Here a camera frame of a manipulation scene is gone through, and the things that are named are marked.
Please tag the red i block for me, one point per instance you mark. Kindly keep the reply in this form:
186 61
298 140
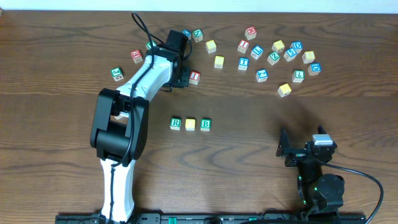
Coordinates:
194 77
243 46

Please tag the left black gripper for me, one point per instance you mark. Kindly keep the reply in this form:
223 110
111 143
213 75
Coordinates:
183 77

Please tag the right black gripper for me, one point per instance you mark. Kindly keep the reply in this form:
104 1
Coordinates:
298 154

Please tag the blue D block right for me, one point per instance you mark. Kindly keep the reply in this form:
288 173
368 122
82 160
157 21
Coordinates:
314 69

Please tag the blue L letter block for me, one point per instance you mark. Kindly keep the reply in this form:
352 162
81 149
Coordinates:
256 52

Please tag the green B letter block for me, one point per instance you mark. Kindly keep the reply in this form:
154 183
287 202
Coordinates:
205 125

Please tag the yellow 8 letter block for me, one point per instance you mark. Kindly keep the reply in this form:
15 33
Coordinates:
308 57

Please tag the blue d block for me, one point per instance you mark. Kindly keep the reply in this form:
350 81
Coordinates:
314 69
296 46

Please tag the blue Z letter block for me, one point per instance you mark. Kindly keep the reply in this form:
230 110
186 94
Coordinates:
262 75

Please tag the yellow C letter block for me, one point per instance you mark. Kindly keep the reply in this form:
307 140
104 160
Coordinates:
211 46

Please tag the blue X letter block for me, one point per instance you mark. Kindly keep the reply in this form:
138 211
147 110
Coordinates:
188 34

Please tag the green F letter block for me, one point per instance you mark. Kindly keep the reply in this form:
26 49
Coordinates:
149 45

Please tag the red H letter block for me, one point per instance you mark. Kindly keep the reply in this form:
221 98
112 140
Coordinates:
250 33

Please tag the red I block upper right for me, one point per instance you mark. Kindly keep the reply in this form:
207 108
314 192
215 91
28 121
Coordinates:
243 46

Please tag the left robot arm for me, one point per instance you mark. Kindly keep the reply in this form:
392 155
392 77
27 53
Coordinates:
120 124

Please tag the blue S letter block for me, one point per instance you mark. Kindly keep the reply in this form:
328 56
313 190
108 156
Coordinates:
290 54

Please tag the red I block centre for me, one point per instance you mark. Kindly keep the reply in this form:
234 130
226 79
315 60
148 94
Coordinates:
194 77

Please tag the green J letter block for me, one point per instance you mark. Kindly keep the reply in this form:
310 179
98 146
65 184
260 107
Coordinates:
117 74

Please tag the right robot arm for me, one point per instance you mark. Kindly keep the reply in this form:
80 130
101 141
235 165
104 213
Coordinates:
321 193

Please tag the blue T letter block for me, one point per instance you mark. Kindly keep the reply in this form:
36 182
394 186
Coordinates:
243 63

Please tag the red G letter block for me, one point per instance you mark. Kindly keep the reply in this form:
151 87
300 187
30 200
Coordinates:
136 56

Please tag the green L letter block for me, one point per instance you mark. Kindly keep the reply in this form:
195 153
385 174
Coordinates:
298 76

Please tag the green Z letter block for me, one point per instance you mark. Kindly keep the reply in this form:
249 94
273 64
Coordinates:
273 58

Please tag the green R letter block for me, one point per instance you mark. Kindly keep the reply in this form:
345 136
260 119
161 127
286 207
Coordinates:
175 124

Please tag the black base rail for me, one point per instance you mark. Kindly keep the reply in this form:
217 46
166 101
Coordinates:
156 218

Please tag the blue D block upper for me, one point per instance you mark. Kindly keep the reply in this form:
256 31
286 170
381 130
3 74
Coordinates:
296 46

